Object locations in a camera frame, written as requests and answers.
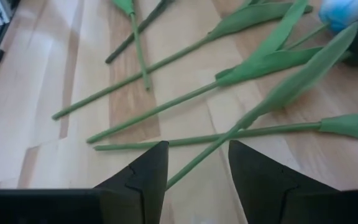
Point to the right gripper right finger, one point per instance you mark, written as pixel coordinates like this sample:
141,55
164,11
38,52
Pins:
275,193

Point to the purple artificial flower bunch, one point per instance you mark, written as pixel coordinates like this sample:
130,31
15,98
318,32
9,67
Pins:
120,48

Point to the pink artificial tulip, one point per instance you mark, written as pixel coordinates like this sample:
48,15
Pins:
124,4

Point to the red artificial tulip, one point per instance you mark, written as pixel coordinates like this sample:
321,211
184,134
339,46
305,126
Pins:
353,126

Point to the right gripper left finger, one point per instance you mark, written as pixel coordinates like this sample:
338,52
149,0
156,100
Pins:
135,193

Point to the black artificial tulip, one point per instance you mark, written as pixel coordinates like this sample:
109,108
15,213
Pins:
306,74

